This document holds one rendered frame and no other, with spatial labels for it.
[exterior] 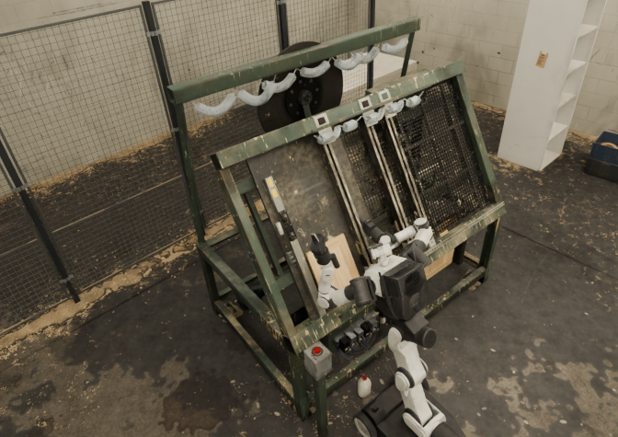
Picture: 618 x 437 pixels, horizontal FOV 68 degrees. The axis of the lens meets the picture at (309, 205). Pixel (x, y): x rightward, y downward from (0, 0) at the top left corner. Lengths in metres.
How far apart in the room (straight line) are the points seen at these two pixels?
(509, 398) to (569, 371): 0.57
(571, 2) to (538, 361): 3.63
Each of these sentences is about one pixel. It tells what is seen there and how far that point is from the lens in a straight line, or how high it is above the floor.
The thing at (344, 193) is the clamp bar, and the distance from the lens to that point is 3.01.
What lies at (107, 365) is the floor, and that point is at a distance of 4.33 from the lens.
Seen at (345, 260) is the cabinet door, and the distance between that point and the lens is 3.08.
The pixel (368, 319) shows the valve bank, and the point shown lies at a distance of 3.16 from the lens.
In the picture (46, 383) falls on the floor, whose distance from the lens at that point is 4.46.
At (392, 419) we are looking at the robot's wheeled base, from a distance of 3.46.
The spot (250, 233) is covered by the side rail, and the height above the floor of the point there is 1.50.
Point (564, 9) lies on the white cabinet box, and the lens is 5.87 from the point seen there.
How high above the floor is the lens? 3.17
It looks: 35 degrees down
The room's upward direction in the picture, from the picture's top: 4 degrees counter-clockwise
